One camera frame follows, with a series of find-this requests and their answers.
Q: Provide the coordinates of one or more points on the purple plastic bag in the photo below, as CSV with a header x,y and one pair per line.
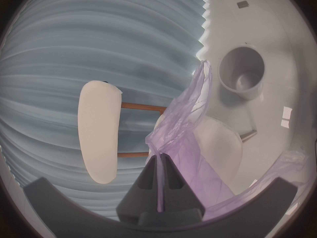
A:
x,y
178,137

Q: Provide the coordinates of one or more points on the white trash bin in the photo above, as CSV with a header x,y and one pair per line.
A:
x,y
237,61

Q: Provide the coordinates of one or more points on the wooden chair white cushions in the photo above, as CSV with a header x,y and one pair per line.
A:
x,y
99,132

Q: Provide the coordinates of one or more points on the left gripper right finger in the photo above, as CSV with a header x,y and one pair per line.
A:
x,y
180,197

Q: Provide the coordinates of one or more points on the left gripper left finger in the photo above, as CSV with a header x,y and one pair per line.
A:
x,y
138,197

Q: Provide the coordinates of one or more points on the pale blue curtain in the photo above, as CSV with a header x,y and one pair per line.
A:
x,y
62,46

